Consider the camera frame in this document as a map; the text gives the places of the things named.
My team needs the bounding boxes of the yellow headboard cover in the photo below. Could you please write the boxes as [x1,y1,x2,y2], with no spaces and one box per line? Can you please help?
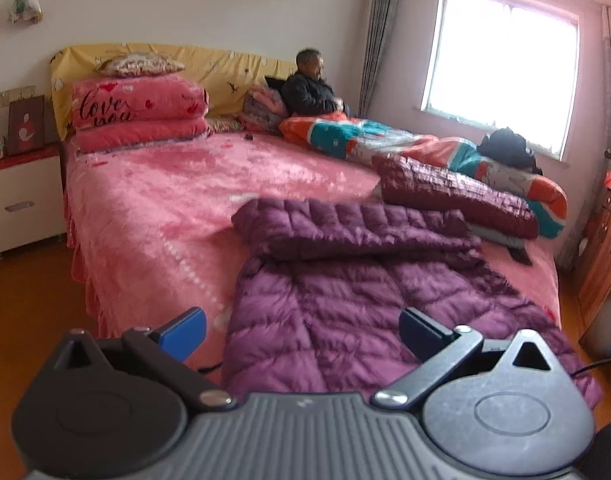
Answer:
[50,44,299,141]

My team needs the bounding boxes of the black bag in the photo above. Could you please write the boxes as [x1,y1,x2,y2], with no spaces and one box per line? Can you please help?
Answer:
[478,127,539,173]

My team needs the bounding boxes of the window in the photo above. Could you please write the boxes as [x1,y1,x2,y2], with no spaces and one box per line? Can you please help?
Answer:
[420,0,581,161]

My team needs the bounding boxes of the orange teal printed blanket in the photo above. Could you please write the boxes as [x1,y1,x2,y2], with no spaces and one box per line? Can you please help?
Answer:
[278,115,569,238]

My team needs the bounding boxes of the grey cloth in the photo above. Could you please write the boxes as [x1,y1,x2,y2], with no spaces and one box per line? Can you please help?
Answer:
[468,220,529,251]

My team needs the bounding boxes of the maroon down jacket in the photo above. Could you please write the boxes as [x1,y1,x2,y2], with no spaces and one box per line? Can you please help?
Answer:
[370,152,541,241]

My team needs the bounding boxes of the pink bed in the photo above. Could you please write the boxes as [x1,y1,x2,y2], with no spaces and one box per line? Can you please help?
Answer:
[60,127,563,391]

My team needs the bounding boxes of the white nightstand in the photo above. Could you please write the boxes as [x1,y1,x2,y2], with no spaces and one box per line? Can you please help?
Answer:
[0,142,66,258]

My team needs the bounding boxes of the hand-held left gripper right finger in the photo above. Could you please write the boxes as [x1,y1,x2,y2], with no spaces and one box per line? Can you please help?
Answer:
[371,307,569,407]

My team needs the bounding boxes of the wooden cabinet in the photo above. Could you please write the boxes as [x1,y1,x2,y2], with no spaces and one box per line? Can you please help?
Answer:
[573,187,611,331]

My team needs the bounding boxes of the grey round container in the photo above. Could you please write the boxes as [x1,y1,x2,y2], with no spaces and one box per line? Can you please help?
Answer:
[583,305,611,358]

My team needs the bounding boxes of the floral pillow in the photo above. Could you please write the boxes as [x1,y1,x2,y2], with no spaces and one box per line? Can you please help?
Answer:
[206,116,249,134]

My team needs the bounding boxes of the black cable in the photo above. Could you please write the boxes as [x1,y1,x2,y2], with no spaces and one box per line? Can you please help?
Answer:
[568,357,611,378]

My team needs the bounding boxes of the dark round object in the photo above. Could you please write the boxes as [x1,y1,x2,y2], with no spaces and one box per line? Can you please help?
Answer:
[575,422,611,480]

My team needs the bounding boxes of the pink lettered folded blanket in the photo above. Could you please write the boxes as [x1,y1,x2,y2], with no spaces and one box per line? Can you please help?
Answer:
[72,72,210,128]

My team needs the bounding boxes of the floral cushion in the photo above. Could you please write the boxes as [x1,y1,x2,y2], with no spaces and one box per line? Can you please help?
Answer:
[96,54,186,78]

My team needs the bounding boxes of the plain pink folded blanket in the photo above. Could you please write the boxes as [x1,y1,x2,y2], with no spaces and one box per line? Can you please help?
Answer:
[74,119,211,153]

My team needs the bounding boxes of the purple down jacket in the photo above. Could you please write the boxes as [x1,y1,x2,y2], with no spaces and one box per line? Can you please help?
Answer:
[220,197,603,411]

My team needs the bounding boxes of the pink pillows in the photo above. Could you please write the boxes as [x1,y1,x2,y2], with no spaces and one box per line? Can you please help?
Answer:
[243,85,289,136]

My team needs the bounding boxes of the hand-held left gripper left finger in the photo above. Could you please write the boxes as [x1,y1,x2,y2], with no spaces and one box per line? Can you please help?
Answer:
[46,306,236,408]

